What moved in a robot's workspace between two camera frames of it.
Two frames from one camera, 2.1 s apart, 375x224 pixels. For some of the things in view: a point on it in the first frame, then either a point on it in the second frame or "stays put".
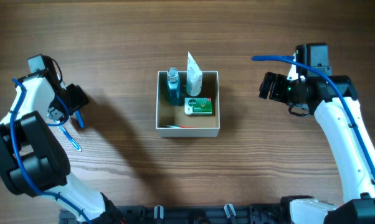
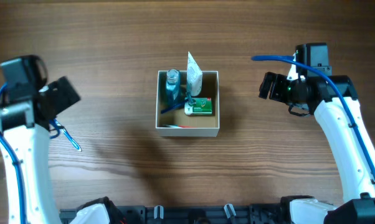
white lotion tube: [194, 77] stays put
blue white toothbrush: [74, 143] stays put
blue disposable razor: [80, 119] -> [189, 100]
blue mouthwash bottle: [174, 94] stays put
